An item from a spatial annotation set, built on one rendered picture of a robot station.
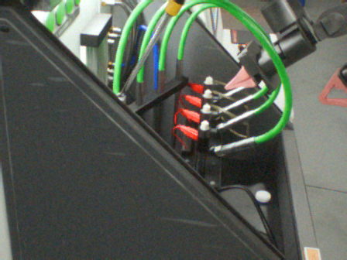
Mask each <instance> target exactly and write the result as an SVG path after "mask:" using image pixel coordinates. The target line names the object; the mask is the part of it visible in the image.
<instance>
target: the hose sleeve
mask: <svg viewBox="0 0 347 260"><path fill-rule="evenodd" d="M254 146H258V144H256V136H254V137H252V138H249V139H244V140H240V141H238V142H233V143H230V144H226V145H224V146H222V153H223V154H229V153H231V152H236V151H239V150H243V149H246V148H251V147H254Z"/></svg>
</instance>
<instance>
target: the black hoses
mask: <svg viewBox="0 0 347 260"><path fill-rule="evenodd" d="M124 1H125V2H126V4H127V5H128V6H129V7H130V9H131V10H132V12H133V10H134V7H133V6H132V4H131V2H130V1H129V0H124ZM114 5H120V6H121V7H122V8H123V9H124V10H125V12H126V15H127V16H128V17H130V11H129V10H128V8H126V6H125V4H123V3H122V2H114ZM141 19H142V13H140V15H138V23H137V19H136V21H135V22H134V28H133V25H132V28H131V30H130V33H129V40H128V39H127V41H126V43H127V44H128V53H127V57H126V62H125V66H124V71H123V73H122V78H121V79H120V90H119V93H120V91H121V90H122V89H123V87H124V86H125V83H126V82H127V81H128V79H129V78H130V75H131V74H132V72H133V71H134V68H135V67H136V65H137V63H138V61H139V57H138V53H137V52H136V49H135V48H136V42H137V40H138V35H139V27H140V24H141ZM133 54H134V56H135V58H136V60H135V62H134V64H133V66H132V68H131V70H130V71H129V73H128V69H129V66H130V63H131V61H132V56H133ZM127 73H128V75H127V76H126V74H127ZM127 93H128V95H129V96H130V98H131V99H132V101H136V97H135V96H134V93H132V91H131V90H130V89H128V91H127Z"/></svg>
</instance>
